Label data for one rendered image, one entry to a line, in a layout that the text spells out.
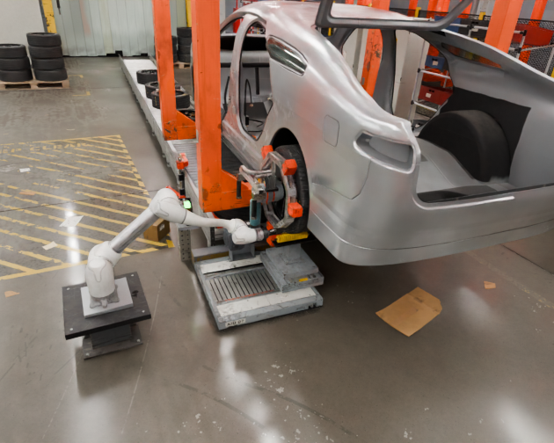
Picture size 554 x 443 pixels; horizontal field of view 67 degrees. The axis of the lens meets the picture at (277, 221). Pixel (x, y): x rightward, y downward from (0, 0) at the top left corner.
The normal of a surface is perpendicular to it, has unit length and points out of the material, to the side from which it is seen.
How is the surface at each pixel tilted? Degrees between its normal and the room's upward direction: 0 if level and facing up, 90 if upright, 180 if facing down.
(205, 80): 90
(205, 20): 90
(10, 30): 90
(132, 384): 0
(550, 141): 90
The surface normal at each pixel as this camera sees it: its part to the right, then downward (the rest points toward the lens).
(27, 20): 0.43, 0.45
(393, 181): -0.14, 0.46
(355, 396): 0.05, -0.87
